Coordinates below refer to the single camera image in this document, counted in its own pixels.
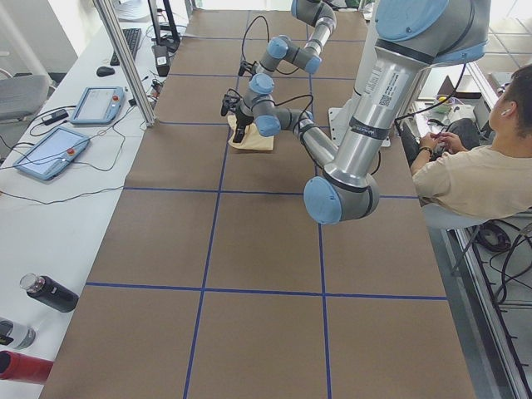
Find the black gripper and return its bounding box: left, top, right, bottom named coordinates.
left=220, top=91, right=254, bottom=144
left=238, top=60, right=260, bottom=77

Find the cream long-sleeve graphic shirt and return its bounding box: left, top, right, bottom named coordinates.
left=227, top=115, right=274, bottom=151

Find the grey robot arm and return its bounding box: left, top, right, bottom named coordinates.
left=221, top=1, right=490, bottom=224
left=238, top=0, right=337, bottom=76

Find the black keyboard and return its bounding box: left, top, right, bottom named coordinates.
left=110, top=27, right=143, bottom=67

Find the black computer mouse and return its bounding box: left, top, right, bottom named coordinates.
left=96, top=66, right=116, bottom=77

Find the far blue teach pendant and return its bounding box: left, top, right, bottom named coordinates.
left=70, top=86, right=125, bottom=125

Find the blue teach pendant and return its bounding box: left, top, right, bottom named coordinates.
left=70, top=86, right=125, bottom=125
left=13, top=126, right=91, bottom=181

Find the near blue teach pendant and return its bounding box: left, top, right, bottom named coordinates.
left=13, top=126, right=91, bottom=181

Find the seated person beige shirt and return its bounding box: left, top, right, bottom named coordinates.
left=401, top=65, right=531, bottom=219

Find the black steel-capped bottle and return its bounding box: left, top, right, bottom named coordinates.
left=19, top=273, right=79, bottom=313

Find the red bottle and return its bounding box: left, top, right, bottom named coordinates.
left=1, top=351, right=54, bottom=384

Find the aluminium camera post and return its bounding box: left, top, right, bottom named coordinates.
left=93, top=0, right=155, bottom=127

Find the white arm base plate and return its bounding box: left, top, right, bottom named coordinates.
left=328, top=106, right=392, bottom=147

